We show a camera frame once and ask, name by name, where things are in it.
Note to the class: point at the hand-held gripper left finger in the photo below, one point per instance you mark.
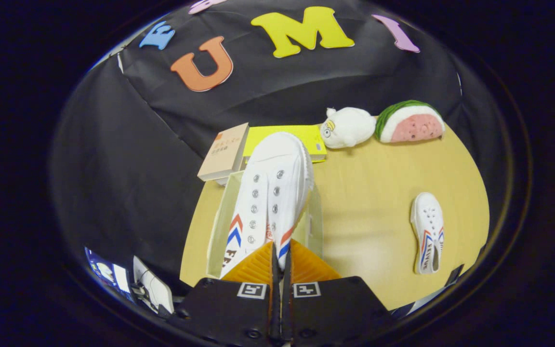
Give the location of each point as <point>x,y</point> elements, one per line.
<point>274,299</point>

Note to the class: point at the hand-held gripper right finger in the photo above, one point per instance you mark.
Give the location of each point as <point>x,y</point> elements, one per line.
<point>287,299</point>

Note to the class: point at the grey-green fabric storage box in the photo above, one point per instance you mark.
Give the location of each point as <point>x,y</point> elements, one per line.
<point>219,226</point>

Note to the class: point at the white striped canvas shoe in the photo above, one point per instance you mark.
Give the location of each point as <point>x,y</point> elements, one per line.
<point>427,217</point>
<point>277,159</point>

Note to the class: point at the white device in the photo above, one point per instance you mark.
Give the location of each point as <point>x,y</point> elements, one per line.
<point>154,286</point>

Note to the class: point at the beige book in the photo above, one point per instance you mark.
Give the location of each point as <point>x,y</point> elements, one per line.
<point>224,152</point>

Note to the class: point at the yellow book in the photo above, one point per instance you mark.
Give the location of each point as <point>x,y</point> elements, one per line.
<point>316,144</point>

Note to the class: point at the blue printed sheet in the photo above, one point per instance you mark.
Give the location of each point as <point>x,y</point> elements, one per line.
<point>106,272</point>

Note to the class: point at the white plush toy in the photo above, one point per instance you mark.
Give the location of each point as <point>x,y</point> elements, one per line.
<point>350,127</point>

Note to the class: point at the black backdrop cloth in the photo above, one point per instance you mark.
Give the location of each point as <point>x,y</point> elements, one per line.
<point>128,168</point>

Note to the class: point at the watermelon slice plush toy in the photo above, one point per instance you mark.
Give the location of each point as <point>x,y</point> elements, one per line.
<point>412,127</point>

